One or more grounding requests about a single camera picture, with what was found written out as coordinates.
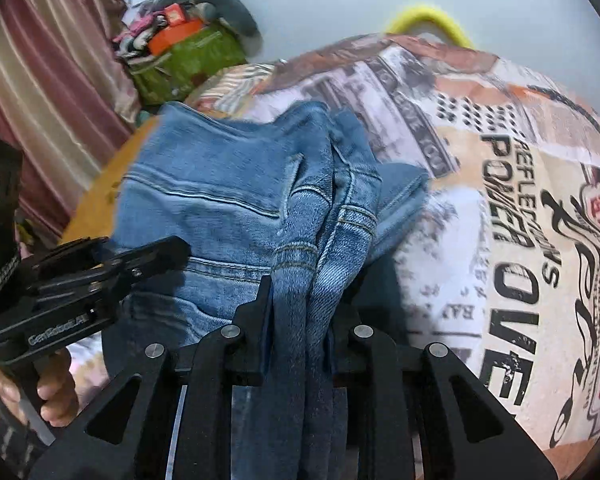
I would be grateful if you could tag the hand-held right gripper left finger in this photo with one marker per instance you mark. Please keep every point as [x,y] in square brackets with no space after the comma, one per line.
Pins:
[252,332]

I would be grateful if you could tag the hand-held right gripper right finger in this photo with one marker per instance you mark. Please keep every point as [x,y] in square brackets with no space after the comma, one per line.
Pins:
[347,345]

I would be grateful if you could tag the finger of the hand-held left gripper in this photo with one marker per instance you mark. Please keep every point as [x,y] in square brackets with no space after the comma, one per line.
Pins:
[150,257]

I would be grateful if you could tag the blue denim pants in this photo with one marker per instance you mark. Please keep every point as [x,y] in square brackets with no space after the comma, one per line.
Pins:
[220,185]

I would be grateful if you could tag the person's left hand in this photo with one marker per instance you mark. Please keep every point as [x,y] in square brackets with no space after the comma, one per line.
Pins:
[57,390]

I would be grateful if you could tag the brown cardboard box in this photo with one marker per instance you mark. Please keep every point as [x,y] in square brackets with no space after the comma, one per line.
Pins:
[95,195]

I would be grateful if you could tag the printed blanket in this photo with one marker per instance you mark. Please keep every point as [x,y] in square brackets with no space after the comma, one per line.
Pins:
[480,210]

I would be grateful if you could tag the green bag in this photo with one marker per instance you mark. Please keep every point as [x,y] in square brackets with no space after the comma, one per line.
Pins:
[190,65]

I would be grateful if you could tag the striped pink curtain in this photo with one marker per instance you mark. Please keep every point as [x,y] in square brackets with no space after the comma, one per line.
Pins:
[55,60]

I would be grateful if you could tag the colourful cloth pile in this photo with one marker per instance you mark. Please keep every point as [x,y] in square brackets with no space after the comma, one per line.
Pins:
[135,35]

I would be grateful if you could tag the orange box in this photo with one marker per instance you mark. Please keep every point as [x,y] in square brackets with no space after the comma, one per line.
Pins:
[172,35]

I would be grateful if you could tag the grey plush tube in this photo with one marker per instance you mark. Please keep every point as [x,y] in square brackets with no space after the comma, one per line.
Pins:
[240,15]

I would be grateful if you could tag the yellow hoop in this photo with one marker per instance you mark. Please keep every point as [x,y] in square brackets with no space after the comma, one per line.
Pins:
[430,15]

